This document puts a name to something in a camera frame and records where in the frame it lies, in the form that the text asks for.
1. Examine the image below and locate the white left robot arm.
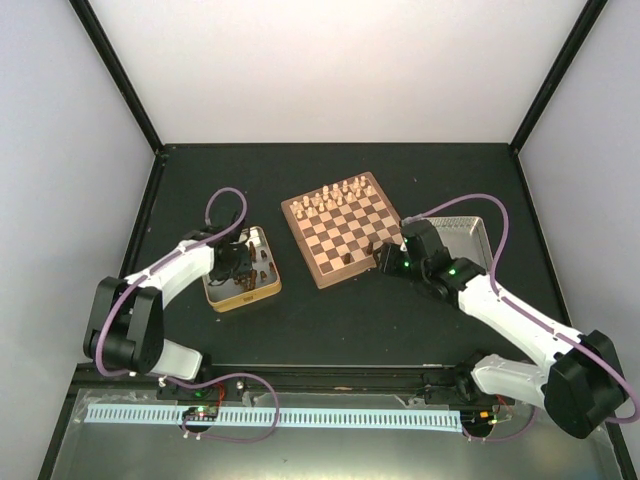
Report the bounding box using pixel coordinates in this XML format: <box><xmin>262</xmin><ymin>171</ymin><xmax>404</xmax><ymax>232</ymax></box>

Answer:
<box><xmin>83</xmin><ymin>226</ymin><xmax>248</xmax><ymax>399</ymax></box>

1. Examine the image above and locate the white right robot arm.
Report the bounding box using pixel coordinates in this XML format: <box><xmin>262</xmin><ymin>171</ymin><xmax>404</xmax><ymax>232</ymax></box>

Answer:
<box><xmin>374</xmin><ymin>219</ymin><xmax>638</xmax><ymax>439</ymax></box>

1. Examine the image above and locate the gold tin with pieces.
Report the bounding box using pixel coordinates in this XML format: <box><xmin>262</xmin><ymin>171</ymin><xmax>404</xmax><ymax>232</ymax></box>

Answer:
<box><xmin>203</xmin><ymin>226</ymin><xmax>282</xmax><ymax>313</ymax></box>

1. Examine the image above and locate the wooden chess board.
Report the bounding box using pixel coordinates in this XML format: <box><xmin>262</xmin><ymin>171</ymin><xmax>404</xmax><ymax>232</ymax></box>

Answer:
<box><xmin>281</xmin><ymin>172</ymin><xmax>402</xmax><ymax>289</ymax></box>

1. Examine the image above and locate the silver patterned metal tray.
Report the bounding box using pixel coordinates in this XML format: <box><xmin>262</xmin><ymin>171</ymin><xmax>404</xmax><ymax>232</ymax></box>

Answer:
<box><xmin>428</xmin><ymin>216</ymin><xmax>493</xmax><ymax>271</ymax></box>

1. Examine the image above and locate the white rook near corner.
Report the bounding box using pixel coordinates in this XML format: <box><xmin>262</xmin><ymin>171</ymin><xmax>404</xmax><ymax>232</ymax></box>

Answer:
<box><xmin>293</xmin><ymin>202</ymin><xmax>304</xmax><ymax>219</ymax></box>

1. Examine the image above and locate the light blue slotted strip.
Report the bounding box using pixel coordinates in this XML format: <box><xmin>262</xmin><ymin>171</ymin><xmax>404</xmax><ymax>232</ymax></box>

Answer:
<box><xmin>84</xmin><ymin>404</ymin><xmax>462</xmax><ymax>433</ymax></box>

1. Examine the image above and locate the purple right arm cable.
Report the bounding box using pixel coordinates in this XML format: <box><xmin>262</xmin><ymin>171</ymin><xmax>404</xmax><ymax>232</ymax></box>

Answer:
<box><xmin>402</xmin><ymin>193</ymin><xmax>640</xmax><ymax>426</ymax></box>

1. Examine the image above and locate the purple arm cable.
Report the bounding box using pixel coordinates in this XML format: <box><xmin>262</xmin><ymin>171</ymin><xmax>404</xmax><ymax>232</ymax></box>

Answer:
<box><xmin>402</xmin><ymin>193</ymin><xmax>640</xmax><ymax>426</ymax></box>
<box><xmin>94</xmin><ymin>187</ymin><xmax>249</xmax><ymax>379</ymax></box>

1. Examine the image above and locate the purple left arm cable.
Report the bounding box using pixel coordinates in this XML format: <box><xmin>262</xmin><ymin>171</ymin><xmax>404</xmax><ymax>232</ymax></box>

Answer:
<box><xmin>94</xmin><ymin>187</ymin><xmax>249</xmax><ymax>379</ymax></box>

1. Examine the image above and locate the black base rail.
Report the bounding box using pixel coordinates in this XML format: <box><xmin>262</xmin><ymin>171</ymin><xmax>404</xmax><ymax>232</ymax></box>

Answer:
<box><xmin>154</xmin><ymin>367</ymin><xmax>516</xmax><ymax>401</ymax></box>

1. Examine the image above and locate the black frame post left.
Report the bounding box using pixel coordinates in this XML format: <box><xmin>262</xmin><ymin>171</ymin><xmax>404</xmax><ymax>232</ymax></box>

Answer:
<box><xmin>69</xmin><ymin>0</ymin><xmax>163</xmax><ymax>154</ymax></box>

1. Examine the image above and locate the black frame post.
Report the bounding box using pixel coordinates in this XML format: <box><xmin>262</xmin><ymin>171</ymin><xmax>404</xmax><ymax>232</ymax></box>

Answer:
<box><xmin>509</xmin><ymin>0</ymin><xmax>608</xmax><ymax>154</ymax></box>
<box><xmin>69</xmin><ymin>0</ymin><xmax>163</xmax><ymax>154</ymax></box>

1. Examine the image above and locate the black frame post right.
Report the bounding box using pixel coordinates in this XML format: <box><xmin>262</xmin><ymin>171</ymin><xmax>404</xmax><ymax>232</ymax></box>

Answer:
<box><xmin>509</xmin><ymin>0</ymin><xmax>608</xmax><ymax>154</ymax></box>

